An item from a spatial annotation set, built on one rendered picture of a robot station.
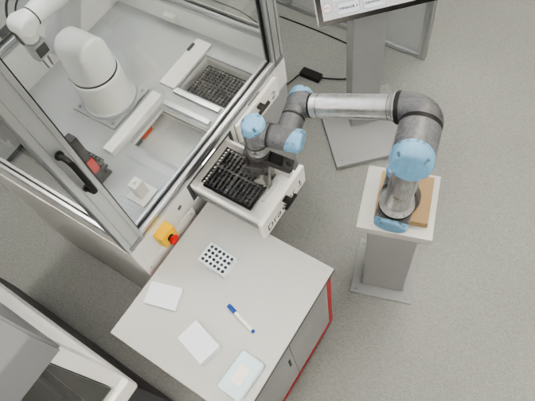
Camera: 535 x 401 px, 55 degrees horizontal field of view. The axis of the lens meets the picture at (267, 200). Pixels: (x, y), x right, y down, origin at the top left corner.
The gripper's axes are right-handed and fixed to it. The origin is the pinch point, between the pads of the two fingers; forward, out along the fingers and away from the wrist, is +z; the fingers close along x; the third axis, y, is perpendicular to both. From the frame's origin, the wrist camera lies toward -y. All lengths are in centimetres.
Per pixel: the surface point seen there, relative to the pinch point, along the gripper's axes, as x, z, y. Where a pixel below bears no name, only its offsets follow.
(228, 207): 8.5, 8.7, 16.0
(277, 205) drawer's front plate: 6.8, 5.6, -2.7
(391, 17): -164, 75, -33
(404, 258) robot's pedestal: 1, 52, -52
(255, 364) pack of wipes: 61, 17, -4
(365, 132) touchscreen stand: -91, 94, -27
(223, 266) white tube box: 28.3, 17.8, 14.9
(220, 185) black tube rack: -1.2, 10.9, 21.7
